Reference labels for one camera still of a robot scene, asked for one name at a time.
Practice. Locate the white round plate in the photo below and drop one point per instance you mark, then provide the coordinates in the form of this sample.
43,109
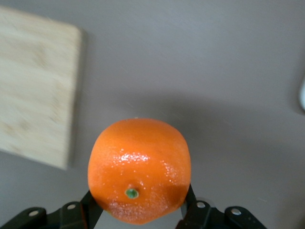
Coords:
302,95

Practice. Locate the wooden cutting board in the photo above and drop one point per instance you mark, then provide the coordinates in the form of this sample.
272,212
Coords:
35,83

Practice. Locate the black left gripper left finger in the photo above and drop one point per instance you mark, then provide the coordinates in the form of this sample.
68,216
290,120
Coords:
81,214

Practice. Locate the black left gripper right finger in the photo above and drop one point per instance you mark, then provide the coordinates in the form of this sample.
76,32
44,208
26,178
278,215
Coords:
197,214

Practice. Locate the orange mandarin fruit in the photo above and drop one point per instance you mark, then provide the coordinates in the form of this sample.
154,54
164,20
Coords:
139,167

